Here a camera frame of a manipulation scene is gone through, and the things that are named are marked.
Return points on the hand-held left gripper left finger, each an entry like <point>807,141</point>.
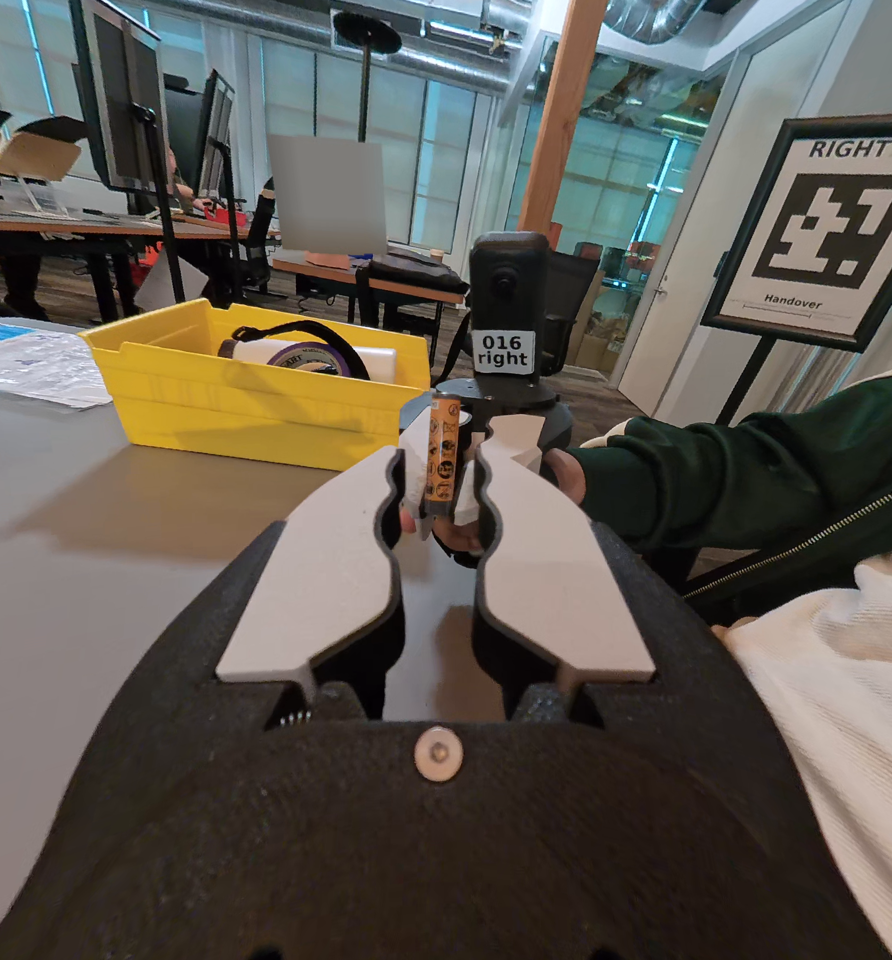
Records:
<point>311,585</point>

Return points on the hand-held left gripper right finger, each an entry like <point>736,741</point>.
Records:
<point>558,585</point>

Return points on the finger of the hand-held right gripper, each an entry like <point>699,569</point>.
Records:
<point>418,465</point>
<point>517,442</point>

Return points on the orange cylindrical battery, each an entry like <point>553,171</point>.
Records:
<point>443,457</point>

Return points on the person's right forearm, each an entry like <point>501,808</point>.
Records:
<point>716,465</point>

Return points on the grey desk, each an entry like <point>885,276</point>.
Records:
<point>153,562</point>

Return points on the wooden background desk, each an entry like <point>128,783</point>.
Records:
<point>326,266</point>
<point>78,223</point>

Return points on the person's right hand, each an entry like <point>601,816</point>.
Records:
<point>569,476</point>

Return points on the black office chair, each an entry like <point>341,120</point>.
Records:
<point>573,300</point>

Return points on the black bag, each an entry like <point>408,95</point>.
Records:
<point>419,271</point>

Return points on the white box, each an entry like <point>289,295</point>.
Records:
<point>378,364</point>

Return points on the purple tape roll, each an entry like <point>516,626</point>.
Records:
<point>326,360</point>

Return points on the yellow plastic bin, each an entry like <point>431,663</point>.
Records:
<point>228,405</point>

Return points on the white tube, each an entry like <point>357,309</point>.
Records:
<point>247,351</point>

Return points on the dark green zip jacket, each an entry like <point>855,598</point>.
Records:
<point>828,547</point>

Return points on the black disc lamp pole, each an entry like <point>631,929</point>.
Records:
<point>367,45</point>

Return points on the person's white knit sweater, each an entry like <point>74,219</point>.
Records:
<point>851,712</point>

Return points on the black framed marker sign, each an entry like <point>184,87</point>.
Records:
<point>821,225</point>

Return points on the black computer monitor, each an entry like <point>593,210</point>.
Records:
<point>119,97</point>
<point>217,135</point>

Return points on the black monitor pole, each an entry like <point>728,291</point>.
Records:
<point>164,225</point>

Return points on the clear plastic bag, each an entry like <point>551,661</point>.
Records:
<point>33,367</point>

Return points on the wooden post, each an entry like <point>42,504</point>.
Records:
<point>562,112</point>

